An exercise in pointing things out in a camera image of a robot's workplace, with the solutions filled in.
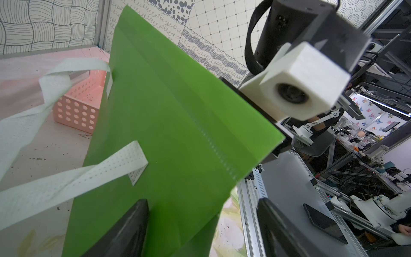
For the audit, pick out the green insulated delivery bag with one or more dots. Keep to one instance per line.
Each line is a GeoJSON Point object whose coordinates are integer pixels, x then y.
{"type": "Point", "coordinates": [168, 131]}

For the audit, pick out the pink plastic basket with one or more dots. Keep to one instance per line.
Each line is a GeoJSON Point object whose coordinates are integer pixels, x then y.
{"type": "Point", "coordinates": [79, 107]}

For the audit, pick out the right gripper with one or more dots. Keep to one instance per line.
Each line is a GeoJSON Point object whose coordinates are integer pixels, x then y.
{"type": "Point", "coordinates": [287, 143]}

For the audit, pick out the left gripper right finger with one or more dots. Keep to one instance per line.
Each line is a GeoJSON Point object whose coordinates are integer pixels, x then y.
{"type": "Point", "coordinates": [280, 237]}

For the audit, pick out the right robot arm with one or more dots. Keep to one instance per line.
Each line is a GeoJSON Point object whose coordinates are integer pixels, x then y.
{"type": "Point", "coordinates": [275, 23]}

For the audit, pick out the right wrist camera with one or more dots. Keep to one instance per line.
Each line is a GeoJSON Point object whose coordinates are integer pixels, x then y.
{"type": "Point", "coordinates": [299, 82]}

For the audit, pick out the aluminium mounting rail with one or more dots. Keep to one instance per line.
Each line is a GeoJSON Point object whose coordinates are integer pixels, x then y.
{"type": "Point", "coordinates": [250, 190]}

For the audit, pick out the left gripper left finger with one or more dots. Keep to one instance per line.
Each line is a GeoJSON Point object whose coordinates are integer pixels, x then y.
{"type": "Point", "coordinates": [126, 237]}

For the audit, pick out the black smartphone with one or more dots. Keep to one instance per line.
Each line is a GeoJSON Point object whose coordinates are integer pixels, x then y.
{"type": "Point", "coordinates": [324, 223]}

